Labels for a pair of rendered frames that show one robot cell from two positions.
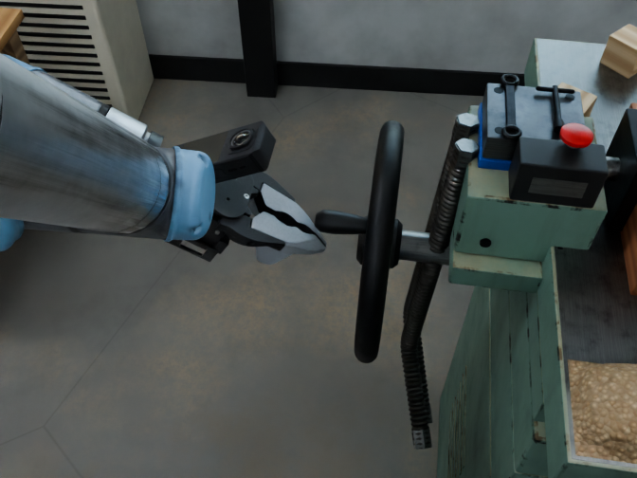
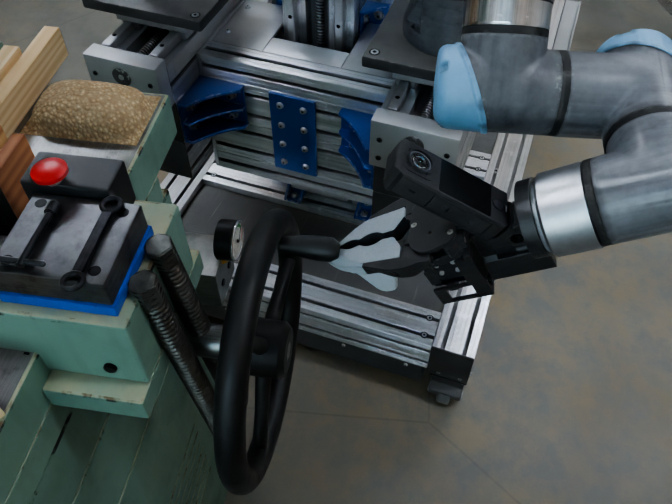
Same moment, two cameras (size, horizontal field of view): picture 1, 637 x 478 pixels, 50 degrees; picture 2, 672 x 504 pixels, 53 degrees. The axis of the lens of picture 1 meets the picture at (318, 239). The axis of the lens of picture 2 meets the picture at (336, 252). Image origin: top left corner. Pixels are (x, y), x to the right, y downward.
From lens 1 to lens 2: 0.88 m
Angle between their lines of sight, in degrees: 79
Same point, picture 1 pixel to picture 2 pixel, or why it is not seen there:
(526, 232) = not seen: hidden behind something
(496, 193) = (147, 204)
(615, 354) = (95, 149)
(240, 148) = (419, 151)
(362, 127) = not seen: outside the picture
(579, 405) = (145, 113)
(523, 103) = (73, 249)
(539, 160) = (101, 162)
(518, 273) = not seen: hidden behind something
